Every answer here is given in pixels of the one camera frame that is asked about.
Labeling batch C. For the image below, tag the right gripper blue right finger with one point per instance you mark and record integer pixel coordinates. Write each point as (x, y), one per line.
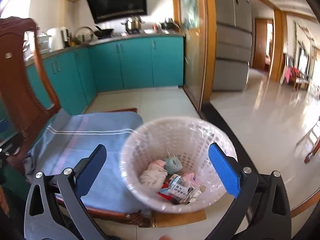
(228, 176)

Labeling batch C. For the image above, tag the white tissue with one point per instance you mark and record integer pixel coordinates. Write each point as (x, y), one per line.
(153, 179)

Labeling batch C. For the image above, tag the red flower wrapper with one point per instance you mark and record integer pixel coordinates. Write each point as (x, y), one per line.
(164, 191)

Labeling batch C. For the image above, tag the grey refrigerator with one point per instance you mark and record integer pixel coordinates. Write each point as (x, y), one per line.
(234, 45)

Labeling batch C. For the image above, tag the right hand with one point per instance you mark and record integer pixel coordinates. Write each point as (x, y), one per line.
(165, 237)

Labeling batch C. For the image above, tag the white kitchen appliance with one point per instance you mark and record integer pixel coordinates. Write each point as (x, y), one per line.
(57, 38)

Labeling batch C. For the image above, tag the white plastic trash basket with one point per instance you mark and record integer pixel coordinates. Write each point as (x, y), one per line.
(186, 138)

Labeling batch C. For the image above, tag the blue striped tablecloth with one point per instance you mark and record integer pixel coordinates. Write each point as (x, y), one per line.
(69, 138)

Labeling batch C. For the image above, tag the wooden door frame panel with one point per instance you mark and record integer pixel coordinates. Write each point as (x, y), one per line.
(197, 20)

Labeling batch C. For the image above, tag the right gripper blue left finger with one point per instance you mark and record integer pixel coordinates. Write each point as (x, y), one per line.
(87, 170)

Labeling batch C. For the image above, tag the black wok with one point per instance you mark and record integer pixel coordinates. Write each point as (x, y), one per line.
(103, 33)

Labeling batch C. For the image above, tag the steel cooking pot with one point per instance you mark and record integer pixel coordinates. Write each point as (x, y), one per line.
(133, 24)

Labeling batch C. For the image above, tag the pink plastic bag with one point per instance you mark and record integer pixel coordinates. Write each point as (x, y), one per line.
(157, 165)

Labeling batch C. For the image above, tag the clear snack packet with label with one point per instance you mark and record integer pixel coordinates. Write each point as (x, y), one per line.
(182, 190)

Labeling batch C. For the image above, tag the teal kitchen cabinets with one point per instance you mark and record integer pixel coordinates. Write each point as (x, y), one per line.
(79, 74)

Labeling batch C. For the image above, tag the light blue face mask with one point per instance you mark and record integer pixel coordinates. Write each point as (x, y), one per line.
(173, 165)

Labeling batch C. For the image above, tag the black range hood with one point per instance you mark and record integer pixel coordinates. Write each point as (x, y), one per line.
(106, 10)

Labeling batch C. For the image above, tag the carved brown wooden chair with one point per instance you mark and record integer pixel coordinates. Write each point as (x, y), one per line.
(26, 112)

